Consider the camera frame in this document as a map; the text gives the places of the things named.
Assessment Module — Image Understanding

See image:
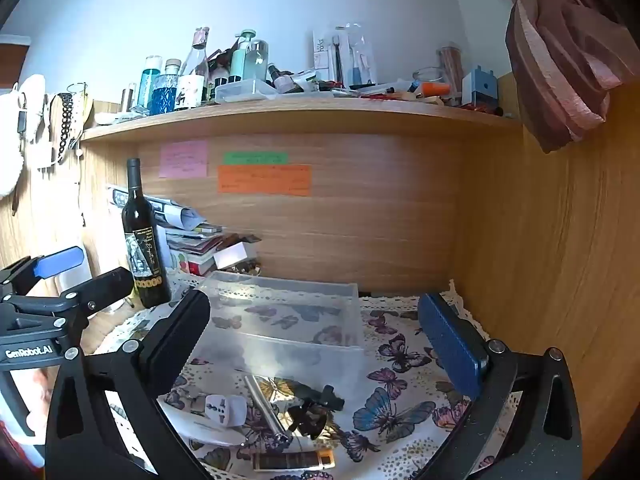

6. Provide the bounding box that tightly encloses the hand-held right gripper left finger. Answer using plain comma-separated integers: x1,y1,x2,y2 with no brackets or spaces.
45,289,212,480

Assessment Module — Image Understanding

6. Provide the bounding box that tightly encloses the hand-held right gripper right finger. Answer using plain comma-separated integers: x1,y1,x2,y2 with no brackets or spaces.
416,291,584,480

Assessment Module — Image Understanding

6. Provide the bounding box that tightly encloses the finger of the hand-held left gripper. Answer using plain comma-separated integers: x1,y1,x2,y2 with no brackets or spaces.
0,246,85,304
52,267,135,328

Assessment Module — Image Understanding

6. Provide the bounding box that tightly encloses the dark wine bottle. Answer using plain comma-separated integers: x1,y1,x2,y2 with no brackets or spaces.
121,158,173,309

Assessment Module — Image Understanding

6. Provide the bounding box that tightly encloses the butterfly print tablecloth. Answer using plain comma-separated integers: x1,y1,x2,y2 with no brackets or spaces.
95,270,516,480

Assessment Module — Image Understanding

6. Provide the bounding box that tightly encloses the white travel adapter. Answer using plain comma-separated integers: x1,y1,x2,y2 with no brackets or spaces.
204,394,247,429

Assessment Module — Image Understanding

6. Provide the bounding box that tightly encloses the stack of books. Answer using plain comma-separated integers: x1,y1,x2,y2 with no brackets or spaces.
160,222,261,279

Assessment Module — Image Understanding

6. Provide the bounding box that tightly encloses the folded newspaper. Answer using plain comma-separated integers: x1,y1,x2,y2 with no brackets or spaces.
106,185,210,233

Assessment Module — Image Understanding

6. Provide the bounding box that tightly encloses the small white box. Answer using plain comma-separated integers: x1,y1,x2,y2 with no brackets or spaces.
213,242,250,271

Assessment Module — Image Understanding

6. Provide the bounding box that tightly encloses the silver metal rod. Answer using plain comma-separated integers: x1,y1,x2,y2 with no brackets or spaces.
243,374,294,444

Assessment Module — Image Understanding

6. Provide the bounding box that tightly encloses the clear plastic storage box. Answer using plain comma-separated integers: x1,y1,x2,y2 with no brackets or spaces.
189,271,368,392

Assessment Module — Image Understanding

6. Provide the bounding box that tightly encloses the white fluffy cloth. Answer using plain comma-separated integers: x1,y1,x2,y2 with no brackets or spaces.
0,74,49,199

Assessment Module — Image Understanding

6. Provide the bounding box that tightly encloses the pink sticky note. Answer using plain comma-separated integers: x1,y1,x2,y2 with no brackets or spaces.
159,140,209,180

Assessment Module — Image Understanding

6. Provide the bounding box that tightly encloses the black hair clip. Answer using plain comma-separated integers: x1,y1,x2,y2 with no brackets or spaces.
287,384,346,439

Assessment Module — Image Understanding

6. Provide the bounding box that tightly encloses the dark rectangular lighter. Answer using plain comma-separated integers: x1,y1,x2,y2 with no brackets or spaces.
252,450,335,472

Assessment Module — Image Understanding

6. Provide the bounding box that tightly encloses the orange sticky note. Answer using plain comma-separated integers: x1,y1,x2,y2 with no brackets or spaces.
217,164,313,197

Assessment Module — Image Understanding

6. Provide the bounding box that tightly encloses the blue patterned glass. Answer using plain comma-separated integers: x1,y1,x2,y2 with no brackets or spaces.
148,74,177,115

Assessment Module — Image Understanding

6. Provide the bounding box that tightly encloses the green sticky note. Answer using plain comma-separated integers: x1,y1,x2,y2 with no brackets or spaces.
223,151,289,166

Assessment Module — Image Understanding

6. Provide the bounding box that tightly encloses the teal liquid bottle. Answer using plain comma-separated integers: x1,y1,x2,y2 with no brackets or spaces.
144,55,162,111

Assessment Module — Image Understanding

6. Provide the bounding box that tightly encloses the tall clear glass bottle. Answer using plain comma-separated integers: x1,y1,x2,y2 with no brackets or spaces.
176,26,210,109

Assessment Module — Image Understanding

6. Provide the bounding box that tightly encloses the clear plastic tray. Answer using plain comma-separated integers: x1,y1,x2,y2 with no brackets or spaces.
214,79,279,103

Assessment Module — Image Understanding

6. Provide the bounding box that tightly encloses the blue grey pencil sharpener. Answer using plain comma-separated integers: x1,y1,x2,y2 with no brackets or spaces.
460,64,501,112

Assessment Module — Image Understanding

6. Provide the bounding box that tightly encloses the wooden shelf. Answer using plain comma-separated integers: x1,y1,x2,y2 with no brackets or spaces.
80,96,524,144

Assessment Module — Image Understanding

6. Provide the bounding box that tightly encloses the green pump bottle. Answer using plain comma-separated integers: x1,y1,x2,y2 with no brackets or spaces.
229,30,256,84

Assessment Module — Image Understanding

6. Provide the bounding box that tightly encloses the short glass jar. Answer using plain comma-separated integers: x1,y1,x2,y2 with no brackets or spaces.
412,66,446,92

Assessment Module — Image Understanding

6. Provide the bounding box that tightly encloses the small dark bottle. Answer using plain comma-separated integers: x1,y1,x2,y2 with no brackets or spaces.
267,63,302,94

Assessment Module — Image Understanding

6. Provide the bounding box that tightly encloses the clear round bottle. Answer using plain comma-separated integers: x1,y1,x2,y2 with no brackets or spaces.
245,39,270,84

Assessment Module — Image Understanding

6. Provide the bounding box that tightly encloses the tall jar of sticks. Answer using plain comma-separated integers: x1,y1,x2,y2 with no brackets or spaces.
437,42,464,95

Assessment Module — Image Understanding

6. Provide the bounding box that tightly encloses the clear toothbrush package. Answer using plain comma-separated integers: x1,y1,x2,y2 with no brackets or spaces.
334,22,377,87

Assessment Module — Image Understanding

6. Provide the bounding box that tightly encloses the brown striped curtain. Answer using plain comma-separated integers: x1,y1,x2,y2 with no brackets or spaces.
429,0,632,155

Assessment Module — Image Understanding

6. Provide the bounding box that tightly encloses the white cardboard package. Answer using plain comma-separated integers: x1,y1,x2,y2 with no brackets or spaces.
313,28,337,84

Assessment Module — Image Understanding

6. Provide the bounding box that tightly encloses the black chain necklace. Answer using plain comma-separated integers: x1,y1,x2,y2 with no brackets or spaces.
56,92,77,162

